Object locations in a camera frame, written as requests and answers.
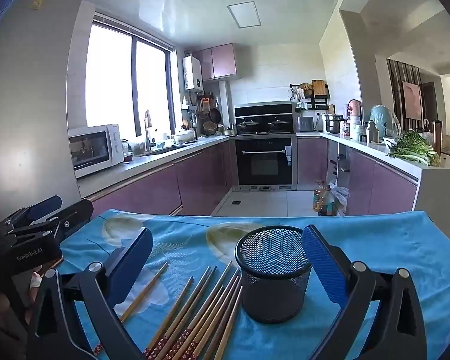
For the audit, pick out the steel kitchen faucet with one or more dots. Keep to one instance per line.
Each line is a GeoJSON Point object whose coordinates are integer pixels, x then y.
{"type": "Point", "coordinates": [147, 127]}

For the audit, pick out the dark slatted wall panel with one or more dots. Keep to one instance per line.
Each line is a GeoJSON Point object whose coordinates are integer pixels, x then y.
{"type": "Point", "coordinates": [394, 93]}

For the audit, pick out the purple base cabinets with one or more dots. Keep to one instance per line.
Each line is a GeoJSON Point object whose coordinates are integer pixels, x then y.
{"type": "Point", "coordinates": [378, 187]}
{"type": "Point", "coordinates": [153, 187]}

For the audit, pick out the kitchen window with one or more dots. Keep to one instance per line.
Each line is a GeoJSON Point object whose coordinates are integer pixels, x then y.
{"type": "Point", "coordinates": [108, 75]}

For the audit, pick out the kitchen sink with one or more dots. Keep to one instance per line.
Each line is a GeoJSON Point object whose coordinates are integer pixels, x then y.
{"type": "Point", "coordinates": [168, 150]}

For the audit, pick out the white pot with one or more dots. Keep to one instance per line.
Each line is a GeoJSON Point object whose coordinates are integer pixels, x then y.
{"type": "Point", "coordinates": [183, 136]}

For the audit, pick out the brown interior door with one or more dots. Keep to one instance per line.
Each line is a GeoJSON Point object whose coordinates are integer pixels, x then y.
{"type": "Point", "coordinates": [429, 101]}

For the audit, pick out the bunch of green vegetables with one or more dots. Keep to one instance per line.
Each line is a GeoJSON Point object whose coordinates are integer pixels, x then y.
{"type": "Point", "coordinates": [412, 148]}

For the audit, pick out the black lidded pot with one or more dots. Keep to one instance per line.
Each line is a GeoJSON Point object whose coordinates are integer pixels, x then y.
{"type": "Point", "coordinates": [247, 124]}
{"type": "Point", "coordinates": [278, 123]}

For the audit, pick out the yellow cooking oil bottle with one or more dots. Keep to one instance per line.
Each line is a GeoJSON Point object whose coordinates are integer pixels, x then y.
{"type": "Point", "coordinates": [320, 198]}

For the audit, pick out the blue floral tablecloth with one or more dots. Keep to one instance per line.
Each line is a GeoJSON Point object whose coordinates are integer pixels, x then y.
{"type": "Point", "coordinates": [390, 262]}

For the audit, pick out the black mesh utensil holder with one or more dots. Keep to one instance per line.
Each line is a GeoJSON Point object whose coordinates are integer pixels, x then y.
{"type": "Point", "coordinates": [273, 281]}

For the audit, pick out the black built-in oven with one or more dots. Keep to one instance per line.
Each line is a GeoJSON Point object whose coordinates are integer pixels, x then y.
{"type": "Point", "coordinates": [264, 165]}

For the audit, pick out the ceiling light panel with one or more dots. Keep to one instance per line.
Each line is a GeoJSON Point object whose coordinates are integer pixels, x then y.
{"type": "Point", "coordinates": [243, 15]}

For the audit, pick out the pink wall cabinet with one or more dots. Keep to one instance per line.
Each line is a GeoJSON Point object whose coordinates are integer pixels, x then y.
{"type": "Point", "coordinates": [219, 62]}

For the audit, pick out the brown round basket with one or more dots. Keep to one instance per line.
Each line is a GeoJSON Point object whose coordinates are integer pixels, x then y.
{"type": "Point", "coordinates": [210, 127]}

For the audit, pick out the grey refrigerator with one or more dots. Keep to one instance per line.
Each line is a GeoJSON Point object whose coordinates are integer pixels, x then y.
{"type": "Point", "coordinates": [30, 101]}

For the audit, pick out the black stove with hood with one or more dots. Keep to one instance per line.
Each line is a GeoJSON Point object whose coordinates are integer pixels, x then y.
{"type": "Point", "coordinates": [262, 110]}

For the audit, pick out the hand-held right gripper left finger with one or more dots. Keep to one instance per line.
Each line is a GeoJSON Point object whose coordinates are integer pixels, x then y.
{"type": "Point", "coordinates": [131, 266]}

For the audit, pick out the steel stock pot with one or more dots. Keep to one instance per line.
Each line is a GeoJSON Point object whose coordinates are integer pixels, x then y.
{"type": "Point", "coordinates": [333, 123]}

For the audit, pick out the white plastic bags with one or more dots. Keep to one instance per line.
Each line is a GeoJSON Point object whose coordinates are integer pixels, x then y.
{"type": "Point", "coordinates": [340, 195]}

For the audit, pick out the white microwave oven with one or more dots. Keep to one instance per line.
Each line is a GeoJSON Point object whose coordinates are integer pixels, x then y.
{"type": "Point", "coordinates": [97, 150]}

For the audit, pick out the pink electric kettle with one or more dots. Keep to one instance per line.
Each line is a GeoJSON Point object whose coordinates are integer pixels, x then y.
{"type": "Point", "coordinates": [354, 109]}

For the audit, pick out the brown tumbler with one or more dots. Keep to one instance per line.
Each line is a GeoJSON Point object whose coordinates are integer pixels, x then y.
{"type": "Point", "coordinates": [437, 137]}

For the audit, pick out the bunch of wooden chopsticks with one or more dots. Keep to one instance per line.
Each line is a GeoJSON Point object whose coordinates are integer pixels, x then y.
{"type": "Point", "coordinates": [210, 307]}

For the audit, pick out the person's left hand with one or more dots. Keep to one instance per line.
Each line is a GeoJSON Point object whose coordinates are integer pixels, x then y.
{"type": "Point", "coordinates": [35, 281]}

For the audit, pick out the black wall rack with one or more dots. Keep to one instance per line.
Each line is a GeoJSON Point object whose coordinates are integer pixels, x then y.
{"type": "Point", "coordinates": [311, 101]}

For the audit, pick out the white gas water heater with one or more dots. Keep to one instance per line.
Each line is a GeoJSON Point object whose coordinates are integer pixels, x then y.
{"type": "Point", "coordinates": [192, 73]}

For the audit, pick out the wooden cutting board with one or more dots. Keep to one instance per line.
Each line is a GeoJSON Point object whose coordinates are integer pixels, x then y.
{"type": "Point", "coordinates": [320, 88]}

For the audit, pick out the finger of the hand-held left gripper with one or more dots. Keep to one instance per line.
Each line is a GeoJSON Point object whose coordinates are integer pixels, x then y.
{"type": "Point", "coordinates": [45, 205]}
{"type": "Point", "coordinates": [77, 212]}

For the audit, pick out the hanging black frying pan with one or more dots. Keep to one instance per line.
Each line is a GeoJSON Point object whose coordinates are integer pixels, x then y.
{"type": "Point", "coordinates": [215, 115]}

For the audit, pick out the pink wall painting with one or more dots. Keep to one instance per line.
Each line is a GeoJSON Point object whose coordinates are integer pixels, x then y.
{"type": "Point", "coordinates": [411, 101]}

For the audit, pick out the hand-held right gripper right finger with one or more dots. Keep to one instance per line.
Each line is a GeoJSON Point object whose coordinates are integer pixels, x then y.
{"type": "Point", "coordinates": [322, 262]}

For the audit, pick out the white jar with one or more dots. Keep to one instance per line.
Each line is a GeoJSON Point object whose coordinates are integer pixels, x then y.
{"type": "Point", "coordinates": [358, 131]}

